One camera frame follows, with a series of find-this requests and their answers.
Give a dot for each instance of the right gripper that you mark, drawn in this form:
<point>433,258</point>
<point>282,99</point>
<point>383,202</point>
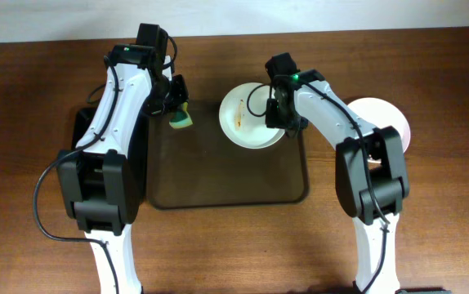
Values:
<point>272,118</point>

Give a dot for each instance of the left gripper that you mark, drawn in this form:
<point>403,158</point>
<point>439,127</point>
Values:
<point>157,105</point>

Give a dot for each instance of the green yellow sponge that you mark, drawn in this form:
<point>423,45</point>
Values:
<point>181,118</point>

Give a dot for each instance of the white plate top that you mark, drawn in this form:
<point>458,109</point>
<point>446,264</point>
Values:
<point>238,117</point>

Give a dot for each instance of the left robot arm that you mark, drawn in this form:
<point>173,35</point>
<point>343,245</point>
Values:
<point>103,178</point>

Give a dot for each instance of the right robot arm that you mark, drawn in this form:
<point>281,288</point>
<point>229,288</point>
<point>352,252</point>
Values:
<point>371,179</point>

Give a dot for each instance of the brown plastic serving tray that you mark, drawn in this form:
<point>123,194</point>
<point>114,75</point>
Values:
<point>198,166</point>

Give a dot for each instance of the small black tray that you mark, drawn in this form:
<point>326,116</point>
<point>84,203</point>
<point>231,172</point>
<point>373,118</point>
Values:
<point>137,153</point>

